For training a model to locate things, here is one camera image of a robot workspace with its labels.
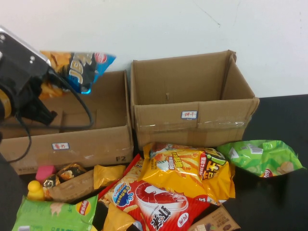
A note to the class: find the brown biscuit pack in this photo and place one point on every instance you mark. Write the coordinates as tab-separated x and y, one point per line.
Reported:
216	221

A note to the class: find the large shallow cardboard box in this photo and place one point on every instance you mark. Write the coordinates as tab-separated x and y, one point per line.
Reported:
101	142

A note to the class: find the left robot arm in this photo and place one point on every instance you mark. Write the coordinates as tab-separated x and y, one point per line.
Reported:
3	103

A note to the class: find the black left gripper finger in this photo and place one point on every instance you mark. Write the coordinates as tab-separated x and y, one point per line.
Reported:
56	80
44	113

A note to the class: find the black gold snack packet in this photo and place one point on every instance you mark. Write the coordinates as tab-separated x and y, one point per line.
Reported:
71	170

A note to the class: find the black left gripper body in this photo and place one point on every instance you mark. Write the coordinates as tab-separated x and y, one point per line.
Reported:
21	89

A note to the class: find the brown paper snack packet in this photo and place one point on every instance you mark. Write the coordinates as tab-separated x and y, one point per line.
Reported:
72	187

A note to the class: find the small yellow snack packet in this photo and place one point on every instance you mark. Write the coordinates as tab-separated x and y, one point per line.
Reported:
108	175

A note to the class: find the crumpled green Lay's chip bag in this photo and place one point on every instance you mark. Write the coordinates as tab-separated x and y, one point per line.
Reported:
255	158

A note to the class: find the white label red handwriting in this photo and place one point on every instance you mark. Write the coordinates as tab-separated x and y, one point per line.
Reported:
60	146

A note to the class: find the flat green Lay's chip bag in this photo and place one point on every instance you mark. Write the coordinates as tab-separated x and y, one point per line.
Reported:
53	216

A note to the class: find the small black gold packet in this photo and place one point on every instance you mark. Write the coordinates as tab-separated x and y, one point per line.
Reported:
51	181

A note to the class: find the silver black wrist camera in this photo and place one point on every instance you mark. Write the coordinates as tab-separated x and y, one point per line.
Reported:
19	50

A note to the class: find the yellow fries snack bag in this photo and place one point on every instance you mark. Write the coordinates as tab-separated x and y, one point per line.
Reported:
178	173

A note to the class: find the yellow rubber duck toy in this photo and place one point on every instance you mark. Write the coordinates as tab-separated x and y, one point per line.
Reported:
35	190

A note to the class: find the red shrimp cracker bag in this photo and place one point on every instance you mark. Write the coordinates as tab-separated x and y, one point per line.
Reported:
156	204

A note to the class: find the pink block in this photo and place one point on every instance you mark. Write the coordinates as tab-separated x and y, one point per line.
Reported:
44	172

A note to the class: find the tall taped cardboard box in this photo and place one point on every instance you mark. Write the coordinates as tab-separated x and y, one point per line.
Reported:
183	79

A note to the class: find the blue orange chip bag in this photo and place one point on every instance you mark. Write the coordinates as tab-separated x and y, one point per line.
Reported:
81	67

